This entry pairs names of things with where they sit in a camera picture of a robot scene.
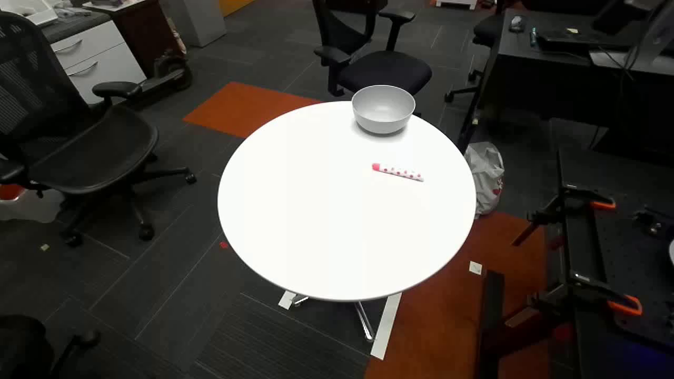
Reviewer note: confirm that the black padded office chair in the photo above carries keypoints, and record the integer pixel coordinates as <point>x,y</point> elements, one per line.
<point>390,71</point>

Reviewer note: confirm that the black robot mounting stand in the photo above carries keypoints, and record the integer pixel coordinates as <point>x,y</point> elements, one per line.
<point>587,245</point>

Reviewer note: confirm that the white papers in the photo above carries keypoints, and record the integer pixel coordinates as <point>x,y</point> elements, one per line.
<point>27,8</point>

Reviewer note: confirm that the black keyboard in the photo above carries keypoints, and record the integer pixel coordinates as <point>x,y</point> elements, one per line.
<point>581,40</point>

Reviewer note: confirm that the grey round bowl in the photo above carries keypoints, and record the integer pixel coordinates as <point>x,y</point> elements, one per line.
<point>382,111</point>

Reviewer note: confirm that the small white floor tag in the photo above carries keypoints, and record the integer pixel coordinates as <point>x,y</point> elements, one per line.
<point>476,268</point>

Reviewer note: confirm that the black chair with armrest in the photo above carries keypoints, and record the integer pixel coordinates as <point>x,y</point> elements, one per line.
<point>27,348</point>

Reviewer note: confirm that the white box with red patch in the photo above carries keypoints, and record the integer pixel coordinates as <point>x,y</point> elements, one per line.
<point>32,206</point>

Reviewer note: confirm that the grey cabinet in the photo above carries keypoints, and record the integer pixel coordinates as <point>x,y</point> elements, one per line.
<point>196,18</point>

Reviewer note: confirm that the white plastic bag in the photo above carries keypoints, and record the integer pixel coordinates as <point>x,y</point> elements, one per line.
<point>485,176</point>

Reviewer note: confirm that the grey computer mouse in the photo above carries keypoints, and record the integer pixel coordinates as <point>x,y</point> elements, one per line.
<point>516,24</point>

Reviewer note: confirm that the metal table legs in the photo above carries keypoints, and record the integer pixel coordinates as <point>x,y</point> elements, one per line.
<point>386,329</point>

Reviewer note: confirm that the white drawer cabinet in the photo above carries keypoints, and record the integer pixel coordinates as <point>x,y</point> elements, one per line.
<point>98,57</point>

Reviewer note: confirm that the black mesh office chair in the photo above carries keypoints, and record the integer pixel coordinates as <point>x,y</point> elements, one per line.
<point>92,149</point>

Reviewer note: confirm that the black office desk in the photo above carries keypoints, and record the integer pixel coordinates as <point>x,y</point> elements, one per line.
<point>548,74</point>

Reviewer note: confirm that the dark brown desk panel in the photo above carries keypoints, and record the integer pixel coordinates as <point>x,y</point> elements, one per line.
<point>150,32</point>

